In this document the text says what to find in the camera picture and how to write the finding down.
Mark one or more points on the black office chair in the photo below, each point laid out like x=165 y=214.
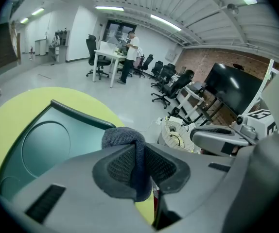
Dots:
x=166 y=73
x=157 y=68
x=92 y=50
x=176 y=86
x=148 y=62

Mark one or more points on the grey cabinet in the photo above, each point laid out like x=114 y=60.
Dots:
x=61 y=53

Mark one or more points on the white carton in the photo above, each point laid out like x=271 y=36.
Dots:
x=108 y=46

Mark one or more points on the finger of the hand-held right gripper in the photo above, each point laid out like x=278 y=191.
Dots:
x=210 y=142

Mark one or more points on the yellow-green round tablecloth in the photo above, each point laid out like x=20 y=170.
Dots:
x=13 y=110

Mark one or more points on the dark staircase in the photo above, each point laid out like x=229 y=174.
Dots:
x=3 y=47

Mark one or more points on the grey pleated basket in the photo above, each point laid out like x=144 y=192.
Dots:
x=176 y=132

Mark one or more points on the white power strip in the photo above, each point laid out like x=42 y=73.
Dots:
x=158 y=121

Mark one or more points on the pink bag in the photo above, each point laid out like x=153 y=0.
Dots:
x=137 y=59

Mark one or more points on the large black screen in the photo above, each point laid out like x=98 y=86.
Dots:
x=234 y=86

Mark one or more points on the green plastic tray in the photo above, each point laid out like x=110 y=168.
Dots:
x=49 y=139

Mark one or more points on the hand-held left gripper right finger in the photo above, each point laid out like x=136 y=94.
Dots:
x=190 y=178

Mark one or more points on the white wall panel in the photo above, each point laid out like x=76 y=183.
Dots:
x=170 y=55

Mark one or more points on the white office desk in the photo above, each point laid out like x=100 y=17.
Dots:
x=105 y=53
x=190 y=93

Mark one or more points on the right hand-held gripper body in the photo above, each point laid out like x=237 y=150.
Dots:
x=261 y=125

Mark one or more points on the black double door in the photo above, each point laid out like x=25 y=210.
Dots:
x=114 y=30

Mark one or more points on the red fire extinguisher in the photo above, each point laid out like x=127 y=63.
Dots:
x=31 y=52

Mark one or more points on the dark blue cloth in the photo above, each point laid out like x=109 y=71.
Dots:
x=125 y=136

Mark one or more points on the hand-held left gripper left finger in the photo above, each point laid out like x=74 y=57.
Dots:
x=81 y=198

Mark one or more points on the white metal shelf rack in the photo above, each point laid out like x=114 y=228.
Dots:
x=263 y=86

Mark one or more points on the ceiling spot lamp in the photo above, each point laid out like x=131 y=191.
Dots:
x=232 y=8

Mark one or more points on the white counter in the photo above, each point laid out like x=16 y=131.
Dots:
x=41 y=47

